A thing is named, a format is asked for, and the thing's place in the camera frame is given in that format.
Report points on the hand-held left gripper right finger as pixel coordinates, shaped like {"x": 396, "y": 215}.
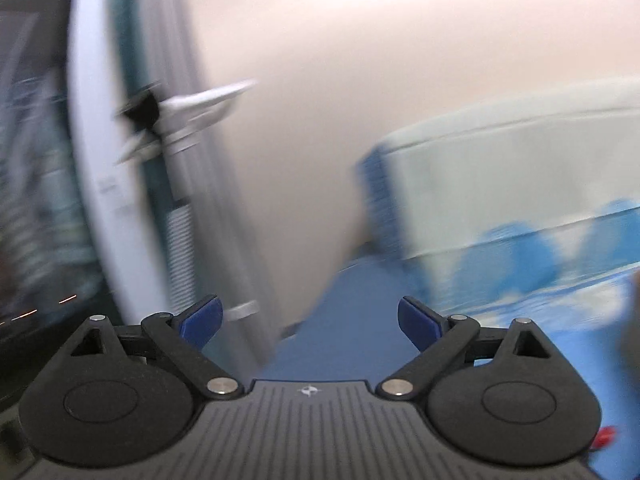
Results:
{"x": 416, "y": 322}

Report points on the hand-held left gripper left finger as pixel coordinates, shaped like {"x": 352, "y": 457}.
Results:
{"x": 204, "y": 320}

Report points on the blue white printed bed sheet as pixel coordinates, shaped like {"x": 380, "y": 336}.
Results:
{"x": 510, "y": 185}

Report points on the red cherry tomato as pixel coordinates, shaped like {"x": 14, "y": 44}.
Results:
{"x": 606, "y": 437}

